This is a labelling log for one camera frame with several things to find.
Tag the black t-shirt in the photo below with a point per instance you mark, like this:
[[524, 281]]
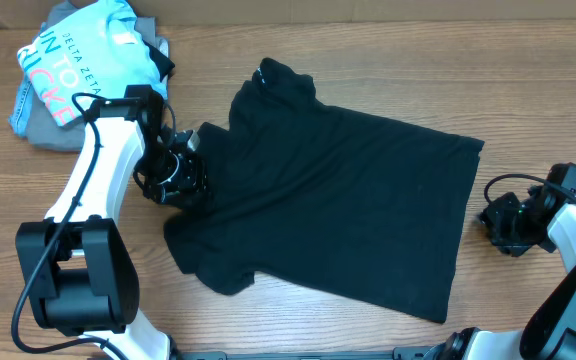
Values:
[[328, 198]]

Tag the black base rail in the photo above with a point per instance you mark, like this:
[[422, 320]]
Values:
[[398, 353]]

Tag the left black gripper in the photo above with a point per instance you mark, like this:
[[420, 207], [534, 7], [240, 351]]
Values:
[[191, 184]]

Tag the light blue printed t-shirt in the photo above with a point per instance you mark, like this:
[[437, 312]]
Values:
[[95, 50]]

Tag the blue denim garment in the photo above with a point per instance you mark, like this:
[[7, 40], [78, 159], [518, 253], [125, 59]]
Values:
[[18, 120]]

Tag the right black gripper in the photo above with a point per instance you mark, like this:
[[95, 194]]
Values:
[[491, 219]]

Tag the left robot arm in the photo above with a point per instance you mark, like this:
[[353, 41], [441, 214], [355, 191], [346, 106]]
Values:
[[81, 286]]

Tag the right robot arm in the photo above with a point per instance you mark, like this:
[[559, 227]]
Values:
[[551, 331]]

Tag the black folded garment in pile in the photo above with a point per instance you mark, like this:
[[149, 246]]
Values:
[[162, 62]]

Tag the grey folded garment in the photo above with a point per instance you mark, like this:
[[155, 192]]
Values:
[[42, 131]]

